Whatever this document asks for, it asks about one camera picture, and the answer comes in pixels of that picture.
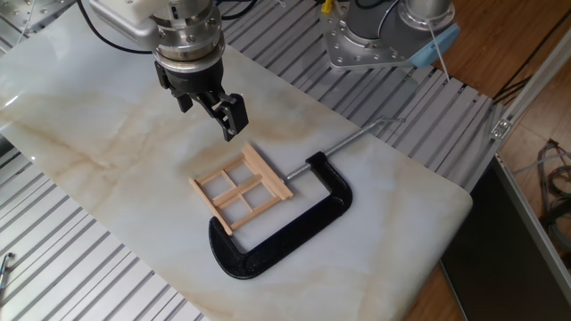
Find thin wooden sliding sash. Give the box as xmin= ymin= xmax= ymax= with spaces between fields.
xmin=198 ymin=158 xmax=280 ymax=228

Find aluminium frame beam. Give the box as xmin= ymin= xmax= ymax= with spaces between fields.
xmin=463 ymin=26 xmax=571 ymax=193

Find black floor cables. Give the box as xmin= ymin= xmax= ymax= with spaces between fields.
xmin=492 ymin=73 xmax=534 ymax=106

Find silver perforated plate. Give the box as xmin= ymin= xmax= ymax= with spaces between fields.
xmin=0 ymin=0 xmax=77 ymax=35

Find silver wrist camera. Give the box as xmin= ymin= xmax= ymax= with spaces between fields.
xmin=88 ymin=0 xmax=160 ymax=51

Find white wrist mount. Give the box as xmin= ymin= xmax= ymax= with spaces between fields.
xmin=128 ymin=0 xmax=170 ymax=23

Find grey cable bundle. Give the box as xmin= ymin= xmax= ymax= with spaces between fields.
xmin=512 ymin=138 xmax=571 ymax=253

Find aluminium table leg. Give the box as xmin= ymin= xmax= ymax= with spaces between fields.
xmin=490 ymin=153 xmax=571 ymax=286

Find black C-clamp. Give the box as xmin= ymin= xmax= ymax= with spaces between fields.
xmin=208 ymin=116 xmax=406 ymax=281

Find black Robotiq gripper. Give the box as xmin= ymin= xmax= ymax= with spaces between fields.
xmin=154 ymin=57 xmax=250 ymax=143

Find silver corner bracket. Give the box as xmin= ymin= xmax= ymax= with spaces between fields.
xmin=489 ymin=118 xmax=513 ymax=142

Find dark cable end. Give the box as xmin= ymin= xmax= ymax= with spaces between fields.
xmin=0 ymin=251 xmax=17 ymax=295

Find black panel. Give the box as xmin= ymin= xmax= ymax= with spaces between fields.
xmin=439 ymin=160 xmax=571 ymax=321

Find white zip tie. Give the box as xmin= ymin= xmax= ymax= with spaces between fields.
xmin=426 ymin=20 xmax=451 ymax=84

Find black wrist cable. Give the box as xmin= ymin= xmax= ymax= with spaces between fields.
xmin=74 ymin=0 xmax=259 ymax=56

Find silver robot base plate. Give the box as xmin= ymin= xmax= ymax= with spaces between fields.
xmin=320 ymin=2 xmax=414 ymax=71

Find wooden window frame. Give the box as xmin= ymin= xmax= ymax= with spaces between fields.
xmin=188 ymin=142 xmax=294 ymax=236

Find white marble board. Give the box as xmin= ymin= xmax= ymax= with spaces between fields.
xmin=0 ymin=0 xmax=474 ymax=321

